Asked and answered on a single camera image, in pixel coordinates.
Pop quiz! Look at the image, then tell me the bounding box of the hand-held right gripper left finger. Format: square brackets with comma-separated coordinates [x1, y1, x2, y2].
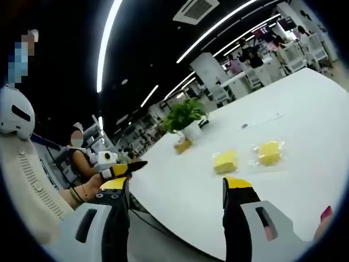
[58, 176, 131, 262]

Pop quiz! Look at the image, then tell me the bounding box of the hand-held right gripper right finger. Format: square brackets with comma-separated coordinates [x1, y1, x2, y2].
[221, 176, 315, 262]

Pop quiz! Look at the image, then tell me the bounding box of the dark yellow silicone block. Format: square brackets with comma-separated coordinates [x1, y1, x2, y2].
[173, 139, 194, 155]

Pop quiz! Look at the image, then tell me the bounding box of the person's left hand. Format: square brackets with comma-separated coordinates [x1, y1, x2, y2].
[78, 174, 110, 203]

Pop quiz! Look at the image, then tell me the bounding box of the person's right hand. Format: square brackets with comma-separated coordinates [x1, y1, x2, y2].
[312, 205, 335, 244]

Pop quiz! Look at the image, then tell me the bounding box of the short ceiling light strip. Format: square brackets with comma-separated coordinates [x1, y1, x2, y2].
[140, 85, 159, 108]

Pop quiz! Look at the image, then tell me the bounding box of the green plant in white pot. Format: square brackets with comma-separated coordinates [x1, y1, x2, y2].
[161, 97, 209, 140]

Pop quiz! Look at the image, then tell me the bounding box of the white worn chest device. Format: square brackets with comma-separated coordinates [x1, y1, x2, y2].
[0, 84, 37, 141]

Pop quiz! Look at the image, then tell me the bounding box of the long ceiling light strip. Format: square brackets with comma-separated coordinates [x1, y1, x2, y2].
[96, 0, 124, 94]
[176, 0, 258, 64]

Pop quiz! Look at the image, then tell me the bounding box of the white office chair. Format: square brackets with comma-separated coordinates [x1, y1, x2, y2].
[210, 84, 229, 106]

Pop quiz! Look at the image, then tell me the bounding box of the white pillar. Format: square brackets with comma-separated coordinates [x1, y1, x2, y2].
[189, 52, 228, 91]

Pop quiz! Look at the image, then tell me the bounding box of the ceiling air vent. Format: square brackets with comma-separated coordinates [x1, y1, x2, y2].
[172, 0, 220, 26]

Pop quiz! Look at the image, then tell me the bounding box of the white rack cart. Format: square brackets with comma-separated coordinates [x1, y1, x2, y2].
[310, 33, 330, 66]
[282, 42, 308, 74]

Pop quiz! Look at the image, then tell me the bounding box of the dark wrist bracelet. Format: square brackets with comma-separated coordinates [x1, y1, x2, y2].
[69, 186, 86, 205]

